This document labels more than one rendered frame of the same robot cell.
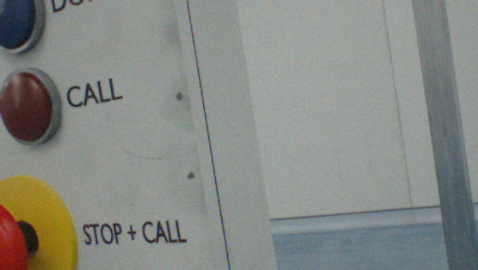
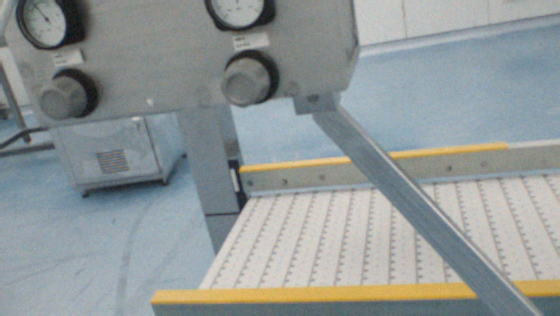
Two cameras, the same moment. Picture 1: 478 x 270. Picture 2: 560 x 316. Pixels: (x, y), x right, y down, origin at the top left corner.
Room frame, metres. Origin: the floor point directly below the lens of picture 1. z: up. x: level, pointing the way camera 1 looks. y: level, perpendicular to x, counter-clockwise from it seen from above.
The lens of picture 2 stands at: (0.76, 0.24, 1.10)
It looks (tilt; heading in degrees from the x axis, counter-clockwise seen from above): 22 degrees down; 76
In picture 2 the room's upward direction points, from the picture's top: 11 degrees counter-clockwise
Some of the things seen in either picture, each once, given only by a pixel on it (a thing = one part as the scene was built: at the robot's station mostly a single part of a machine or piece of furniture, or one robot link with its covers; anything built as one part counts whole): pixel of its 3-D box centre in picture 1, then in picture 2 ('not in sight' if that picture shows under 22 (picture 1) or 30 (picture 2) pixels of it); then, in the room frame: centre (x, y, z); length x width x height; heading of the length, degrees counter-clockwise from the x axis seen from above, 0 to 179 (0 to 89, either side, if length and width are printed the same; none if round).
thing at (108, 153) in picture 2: not in sight; (119, 120); (0.56, 3.42, 0.38); 0.63 x 0.57 x 0.76; 158
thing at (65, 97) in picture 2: not in sight; (61, 89); (0.71, 0.59, 1.05); 0.03 x 0.02 x 0.04; 150
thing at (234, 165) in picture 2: not in sight; (247, 223); (0.85, 0.89, 0.77); 0.02 x 0.01 x 0.20; 150
